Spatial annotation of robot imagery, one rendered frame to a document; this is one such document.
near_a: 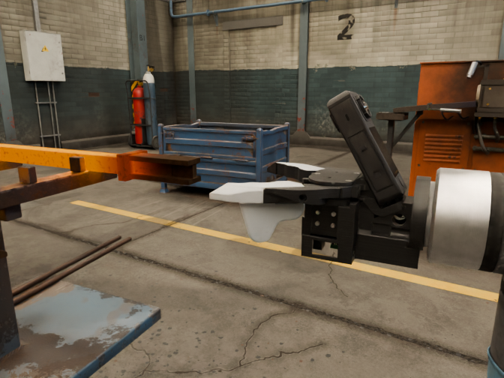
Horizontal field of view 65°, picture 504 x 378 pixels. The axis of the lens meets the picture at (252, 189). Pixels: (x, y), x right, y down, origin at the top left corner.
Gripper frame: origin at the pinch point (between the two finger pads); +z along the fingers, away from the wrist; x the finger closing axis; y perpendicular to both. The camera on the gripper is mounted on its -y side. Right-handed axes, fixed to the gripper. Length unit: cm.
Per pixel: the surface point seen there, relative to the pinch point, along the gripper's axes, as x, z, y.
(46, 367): -10.6, 23.8, 26.3
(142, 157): -1.3, 13.1, -1.2
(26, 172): -10.0, 23.1, 0.0
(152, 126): 542, 451, 53
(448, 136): 278, -27, 23
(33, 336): -6.6, 31.6, 26.3
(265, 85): 725, 306, -21
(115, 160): -1.3, 17.7, -0.6
